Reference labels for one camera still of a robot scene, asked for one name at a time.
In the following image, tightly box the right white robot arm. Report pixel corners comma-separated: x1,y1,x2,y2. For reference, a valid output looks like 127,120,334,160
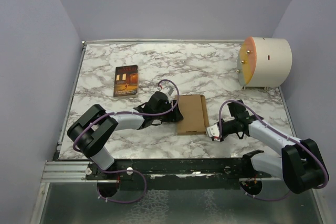
206,100,329,194

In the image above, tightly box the cream cylinder with coloured face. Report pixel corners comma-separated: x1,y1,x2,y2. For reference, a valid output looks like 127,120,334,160
236,37,292,89

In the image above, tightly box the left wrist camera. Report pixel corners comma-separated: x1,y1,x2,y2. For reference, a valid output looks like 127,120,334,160
157,85,174,102

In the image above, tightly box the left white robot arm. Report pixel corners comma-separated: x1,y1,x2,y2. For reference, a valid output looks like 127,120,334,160
67,91,183,179

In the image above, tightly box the dark paperback book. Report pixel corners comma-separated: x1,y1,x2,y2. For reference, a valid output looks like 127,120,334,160
113,65,139,98

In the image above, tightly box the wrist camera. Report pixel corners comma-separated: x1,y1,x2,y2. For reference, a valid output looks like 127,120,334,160
157,85,174,102
205,124,221,142

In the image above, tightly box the brown cardboard box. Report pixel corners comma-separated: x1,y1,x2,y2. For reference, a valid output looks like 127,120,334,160
176,94,209,135

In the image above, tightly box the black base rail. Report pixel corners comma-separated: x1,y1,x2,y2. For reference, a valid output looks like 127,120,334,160
86,158,270,196

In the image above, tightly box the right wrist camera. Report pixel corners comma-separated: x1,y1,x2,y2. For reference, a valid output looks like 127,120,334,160
205,124,221,142

